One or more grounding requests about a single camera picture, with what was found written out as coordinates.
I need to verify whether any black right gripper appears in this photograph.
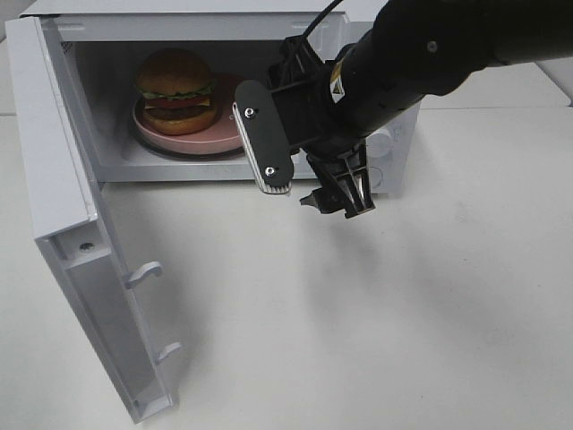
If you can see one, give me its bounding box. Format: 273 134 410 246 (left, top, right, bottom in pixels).
268 35 394 219

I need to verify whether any round white door button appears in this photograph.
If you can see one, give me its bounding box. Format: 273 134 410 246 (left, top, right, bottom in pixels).
368 167 383 189

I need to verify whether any white microwave knob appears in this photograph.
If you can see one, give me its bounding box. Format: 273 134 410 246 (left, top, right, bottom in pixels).
365 127 393 159

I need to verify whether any pink round plate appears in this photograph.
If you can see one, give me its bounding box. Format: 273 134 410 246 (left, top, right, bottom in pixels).
132 73 244 154

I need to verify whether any burger with lettuce and tomato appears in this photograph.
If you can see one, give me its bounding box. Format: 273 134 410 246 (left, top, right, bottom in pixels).
134 48 218 136

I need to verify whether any white microwave door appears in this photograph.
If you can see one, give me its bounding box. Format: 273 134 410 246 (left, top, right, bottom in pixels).
5 16 179 423

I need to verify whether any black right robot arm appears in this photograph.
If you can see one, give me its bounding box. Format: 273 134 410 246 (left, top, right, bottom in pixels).
269 1 572 218

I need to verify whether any glass microwave turntable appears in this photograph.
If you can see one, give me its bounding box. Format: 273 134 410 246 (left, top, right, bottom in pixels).
140 142 244 161

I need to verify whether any white microwave oven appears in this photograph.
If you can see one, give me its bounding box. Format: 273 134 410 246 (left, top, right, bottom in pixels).
20 0 422 196

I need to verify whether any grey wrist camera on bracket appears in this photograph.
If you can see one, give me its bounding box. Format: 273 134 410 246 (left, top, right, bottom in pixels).
232 80 294 195

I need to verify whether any black camera cable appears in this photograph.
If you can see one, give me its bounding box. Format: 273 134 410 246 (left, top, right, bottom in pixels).
279 0 348 68

